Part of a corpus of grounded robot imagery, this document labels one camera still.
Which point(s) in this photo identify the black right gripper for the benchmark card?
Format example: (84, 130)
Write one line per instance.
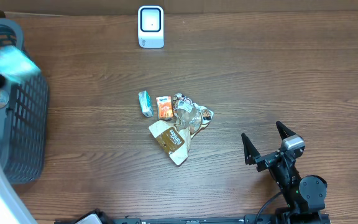
(251, 154)

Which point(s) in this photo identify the dried mushroom plastic bag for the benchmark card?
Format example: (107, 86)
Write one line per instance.
(175, 135)

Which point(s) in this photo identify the small orange snack packet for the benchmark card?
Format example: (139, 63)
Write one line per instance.
(164, 107)

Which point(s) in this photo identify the teal tissue packet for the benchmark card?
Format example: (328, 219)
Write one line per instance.
(145, 104)

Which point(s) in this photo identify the teal wet wipes pack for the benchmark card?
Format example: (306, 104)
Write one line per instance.
(16, 66)

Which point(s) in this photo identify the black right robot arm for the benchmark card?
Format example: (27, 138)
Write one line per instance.
(304, 196)

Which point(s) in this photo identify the white barcode scanner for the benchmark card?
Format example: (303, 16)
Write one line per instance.
(150, 26)

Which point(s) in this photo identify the grey plastic mesh basket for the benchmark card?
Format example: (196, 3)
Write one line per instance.
(23, 129)

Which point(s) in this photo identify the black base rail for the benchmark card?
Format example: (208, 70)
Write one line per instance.
(216, 220)

